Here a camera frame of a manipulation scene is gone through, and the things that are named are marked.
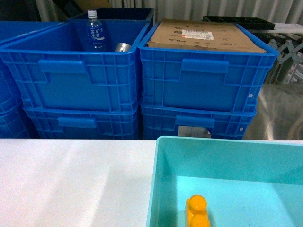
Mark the blue crate upper right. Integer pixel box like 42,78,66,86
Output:
139,23,278,113

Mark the grey folding metal rack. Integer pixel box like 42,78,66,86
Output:
255,33,303,84

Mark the blue crate lower left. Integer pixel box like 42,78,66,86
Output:
23,106,139,140

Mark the blue crates far left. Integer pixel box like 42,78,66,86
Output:
0,21,59,139

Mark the silver metal can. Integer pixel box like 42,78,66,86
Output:
115,43,132,52

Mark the yellow toy block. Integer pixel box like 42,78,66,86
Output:
184,194,211,227

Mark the brown cardboard box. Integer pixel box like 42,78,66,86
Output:
147,19,266,53

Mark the light teal plastic bin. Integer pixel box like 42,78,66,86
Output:
147,136,303,227

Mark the blue crate lower right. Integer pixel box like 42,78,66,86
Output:
141,104,256,140

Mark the blue crate upper left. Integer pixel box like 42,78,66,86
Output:
0,20,149,113

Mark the dark blue crate behind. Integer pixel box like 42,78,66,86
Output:
67,7,155,25

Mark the clear water bottle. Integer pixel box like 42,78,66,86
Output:
86,9,110,52

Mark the black plastic tray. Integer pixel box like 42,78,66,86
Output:
202,16,275,30

